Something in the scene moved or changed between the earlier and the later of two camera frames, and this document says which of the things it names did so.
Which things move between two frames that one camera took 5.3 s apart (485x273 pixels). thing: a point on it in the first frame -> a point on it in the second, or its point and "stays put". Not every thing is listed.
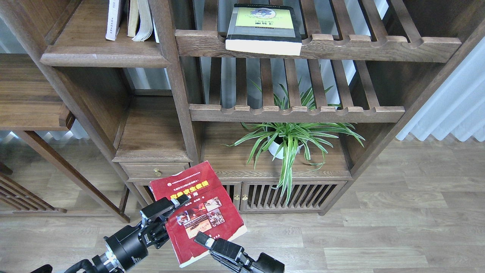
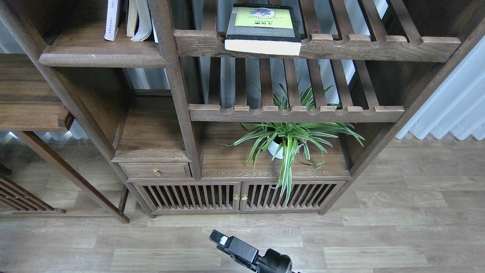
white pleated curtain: x=457 y=106 stays put
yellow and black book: x=265 y=29 stays put
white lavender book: x=115 y=12 stays put
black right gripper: x=232 y=258 -> x=247 y=255
